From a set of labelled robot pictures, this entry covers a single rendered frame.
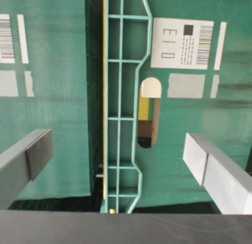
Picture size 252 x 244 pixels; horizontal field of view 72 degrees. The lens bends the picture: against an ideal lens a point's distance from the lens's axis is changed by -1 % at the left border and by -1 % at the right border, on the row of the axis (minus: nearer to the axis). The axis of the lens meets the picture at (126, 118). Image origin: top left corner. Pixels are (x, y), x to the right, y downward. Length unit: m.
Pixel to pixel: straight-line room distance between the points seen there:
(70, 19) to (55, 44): 0.04
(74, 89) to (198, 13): 0.20
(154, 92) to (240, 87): 0.13
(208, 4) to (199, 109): 0.14
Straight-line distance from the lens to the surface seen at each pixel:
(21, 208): 0.75
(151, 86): 0.28
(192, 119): 0.29
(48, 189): 0.36
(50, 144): 0.17
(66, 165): 0.33
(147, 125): 0.53
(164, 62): 0.26
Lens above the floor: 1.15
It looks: 1 degrees down
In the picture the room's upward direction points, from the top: 88 degrees counter-clockwise
